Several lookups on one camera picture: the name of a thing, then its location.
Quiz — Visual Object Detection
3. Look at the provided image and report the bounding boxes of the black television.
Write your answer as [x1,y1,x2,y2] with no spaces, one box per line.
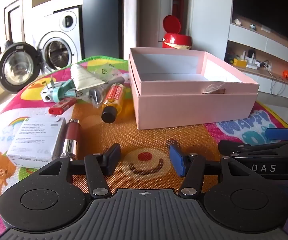
[233,0,288,53]

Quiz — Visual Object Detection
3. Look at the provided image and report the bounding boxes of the white router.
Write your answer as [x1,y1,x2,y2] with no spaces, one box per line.
[245,50,262,70]

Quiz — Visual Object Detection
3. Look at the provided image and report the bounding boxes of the red lighter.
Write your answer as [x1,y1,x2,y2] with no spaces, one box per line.
[48,97,77,115]

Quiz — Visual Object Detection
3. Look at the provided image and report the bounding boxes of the white cream tube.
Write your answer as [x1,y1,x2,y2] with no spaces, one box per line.
[70,64,109,90]

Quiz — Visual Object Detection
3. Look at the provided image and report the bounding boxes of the silver washing machine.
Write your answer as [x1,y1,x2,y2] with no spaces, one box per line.
[33,6,82,73]

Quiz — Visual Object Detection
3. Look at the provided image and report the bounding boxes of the small white carton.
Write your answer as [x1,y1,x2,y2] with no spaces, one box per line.
[6,116,68,168]

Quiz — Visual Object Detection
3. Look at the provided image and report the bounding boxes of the red trash bin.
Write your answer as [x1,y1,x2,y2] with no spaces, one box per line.
[162,15,193,50]

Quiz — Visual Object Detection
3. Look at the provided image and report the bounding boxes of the television cabinet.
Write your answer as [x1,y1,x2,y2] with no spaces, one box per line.
[224,15,288,101]

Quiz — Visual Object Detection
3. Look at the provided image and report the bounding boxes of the grey marker pen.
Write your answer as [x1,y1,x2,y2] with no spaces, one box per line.
[88,76,126,109]

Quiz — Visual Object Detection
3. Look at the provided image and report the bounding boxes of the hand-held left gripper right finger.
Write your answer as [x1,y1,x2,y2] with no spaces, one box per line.
[169,144,252,198]

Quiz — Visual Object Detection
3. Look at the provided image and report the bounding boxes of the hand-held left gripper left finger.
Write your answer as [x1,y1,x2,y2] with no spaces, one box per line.
[38,143,121,200]

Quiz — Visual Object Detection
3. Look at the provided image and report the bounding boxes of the dark red lipstick tube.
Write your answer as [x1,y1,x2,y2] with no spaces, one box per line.
[60,119,82,160]

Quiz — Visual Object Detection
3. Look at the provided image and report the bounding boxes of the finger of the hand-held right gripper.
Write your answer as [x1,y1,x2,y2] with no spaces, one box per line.
[218,139,288,158]
[265,126,288,140]

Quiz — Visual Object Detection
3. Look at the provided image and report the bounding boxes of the yellow bottle with black cap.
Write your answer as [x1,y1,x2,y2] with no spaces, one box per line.
[101,84,126,124]

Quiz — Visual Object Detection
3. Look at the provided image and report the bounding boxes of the pink cardboard box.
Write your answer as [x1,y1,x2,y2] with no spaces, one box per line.
[128,47,259,130]

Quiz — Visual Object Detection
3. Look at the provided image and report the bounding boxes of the white charger plug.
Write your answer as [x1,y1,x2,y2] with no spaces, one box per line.
[41,80,59,103]

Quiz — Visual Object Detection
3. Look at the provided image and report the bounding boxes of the teal cable winder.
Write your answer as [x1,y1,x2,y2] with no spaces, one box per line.
[53,79,77,98]

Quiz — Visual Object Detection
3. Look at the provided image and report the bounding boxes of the round washing machine door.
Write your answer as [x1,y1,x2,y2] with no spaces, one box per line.
[0,41,42,94]

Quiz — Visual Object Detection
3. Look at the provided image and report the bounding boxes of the colourful printed play mat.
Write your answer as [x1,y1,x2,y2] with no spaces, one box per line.
[0,55,288,240]

